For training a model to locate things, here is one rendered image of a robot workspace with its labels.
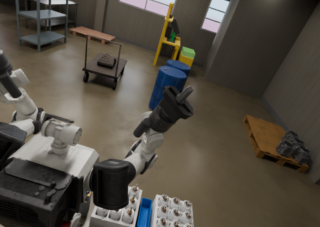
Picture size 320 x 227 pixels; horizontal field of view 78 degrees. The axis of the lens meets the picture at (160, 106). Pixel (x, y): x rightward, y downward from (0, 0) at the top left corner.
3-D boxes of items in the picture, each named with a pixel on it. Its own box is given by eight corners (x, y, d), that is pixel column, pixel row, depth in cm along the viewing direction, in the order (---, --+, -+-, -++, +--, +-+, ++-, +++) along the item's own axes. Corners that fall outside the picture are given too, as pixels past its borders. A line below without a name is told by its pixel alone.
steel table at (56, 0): (76, 27, 729) (78, 0, 686) (46, 34, 575) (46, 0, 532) (59, 22, 728) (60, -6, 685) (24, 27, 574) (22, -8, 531)
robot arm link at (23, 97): (9, 68, 76) (23, 87, 88) (-17, 78, 72) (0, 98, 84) (18, 79, 75) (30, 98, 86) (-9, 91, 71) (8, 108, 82)
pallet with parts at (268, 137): (306, 174, 345) (321, 159, 327) (256, 158, 343) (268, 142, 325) (277, 130, 462) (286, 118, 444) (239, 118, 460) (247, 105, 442)
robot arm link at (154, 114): (184, 120, 60) (165, 138, 68) (200, 109, 66) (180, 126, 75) (158, 89, 62) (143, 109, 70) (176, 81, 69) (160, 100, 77)
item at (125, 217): (118, 226, 180) (122, 214, 171) (123, 216, 188) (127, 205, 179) (127, 231, 178) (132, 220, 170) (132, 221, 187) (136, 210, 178)
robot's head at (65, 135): (71, 155, 67) (73, 135, 63) (42, 146, 67) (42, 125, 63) (80, 143, 73) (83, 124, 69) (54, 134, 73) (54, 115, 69)
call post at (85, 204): (85, 217, 185) (89, 196, 170) (78, 215, 185) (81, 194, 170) (88, 210, 191) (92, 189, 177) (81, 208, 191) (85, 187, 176)
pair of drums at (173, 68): (178, 95, 476) (190, 63, 438) (180, 120, 381) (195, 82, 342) (151, 87, 469) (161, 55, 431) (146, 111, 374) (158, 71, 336)
